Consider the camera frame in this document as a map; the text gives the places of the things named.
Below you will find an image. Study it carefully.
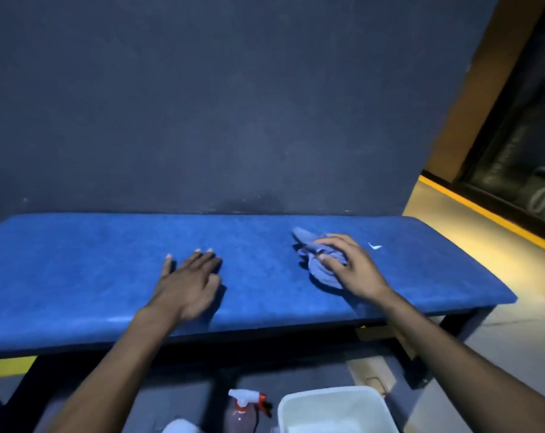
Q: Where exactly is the person's left hand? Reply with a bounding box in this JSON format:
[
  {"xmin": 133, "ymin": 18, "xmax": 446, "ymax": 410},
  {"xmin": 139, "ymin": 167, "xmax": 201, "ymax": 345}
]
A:
[{"xmin": 144, "ymin": 248, "xmax": 222, "ymax": 326}]

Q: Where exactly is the person's right hand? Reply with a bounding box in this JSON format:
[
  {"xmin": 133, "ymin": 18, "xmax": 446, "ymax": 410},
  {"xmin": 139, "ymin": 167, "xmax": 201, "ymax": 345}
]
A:
[{"xmin": 313, "ymin": 233, "xmax": 393, "ymax": 306}]

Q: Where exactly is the blue cleaning cloth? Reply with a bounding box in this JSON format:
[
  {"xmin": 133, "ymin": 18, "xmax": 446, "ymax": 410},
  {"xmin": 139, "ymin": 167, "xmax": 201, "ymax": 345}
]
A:
[{"xmin": 292, "ymin": 226, "xmax": 349, "ymax": 292}]

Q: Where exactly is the blue bench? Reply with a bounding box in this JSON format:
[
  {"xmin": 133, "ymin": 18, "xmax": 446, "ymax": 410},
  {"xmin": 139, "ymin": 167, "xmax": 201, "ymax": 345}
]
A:
[{"xmin": 0, "ymin": 213, "xmax": 519, "ymax": 420}]

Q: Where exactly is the pink spray bottle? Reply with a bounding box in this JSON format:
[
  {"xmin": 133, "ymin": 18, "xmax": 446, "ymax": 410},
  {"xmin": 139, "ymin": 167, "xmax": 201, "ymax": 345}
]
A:
[{"xmin": 224, "ymin": 388, "xmax": 273, "ymax": 433}]

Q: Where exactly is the white plastic box lid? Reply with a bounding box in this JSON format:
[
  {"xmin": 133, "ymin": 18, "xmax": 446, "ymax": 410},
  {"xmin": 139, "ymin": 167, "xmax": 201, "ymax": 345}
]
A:
[{"xmin": 162, "ymin": 418, "xmax": 203, "ymax": 433}]

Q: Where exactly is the white plastic storage box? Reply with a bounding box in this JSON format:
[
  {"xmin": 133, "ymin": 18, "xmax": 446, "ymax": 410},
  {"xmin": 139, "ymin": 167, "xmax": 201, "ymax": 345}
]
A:
[{"xmin": 277, "ymin": 385, "xmax": 401, "ymax": 433}]

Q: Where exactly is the person's right forearm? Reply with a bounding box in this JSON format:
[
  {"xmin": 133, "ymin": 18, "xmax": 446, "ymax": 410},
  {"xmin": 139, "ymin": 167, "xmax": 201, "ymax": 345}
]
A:
[{"xmin": 373, "ymin": 290, "xmax": 545, "ymax": 433}]

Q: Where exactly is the person's left forearm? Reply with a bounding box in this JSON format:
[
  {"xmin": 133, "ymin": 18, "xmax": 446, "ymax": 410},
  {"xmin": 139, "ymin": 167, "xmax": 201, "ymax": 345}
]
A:
[{"xmin": 46, "ymin": 305, "xmax": 181, "ymax": 433}]

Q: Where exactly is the dark glass door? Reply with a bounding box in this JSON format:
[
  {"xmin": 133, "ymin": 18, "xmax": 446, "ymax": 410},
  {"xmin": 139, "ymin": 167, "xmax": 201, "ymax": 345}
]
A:
[{"xmin": 455, "ymin": 0, "xmax": 545, "ymax": 247}]

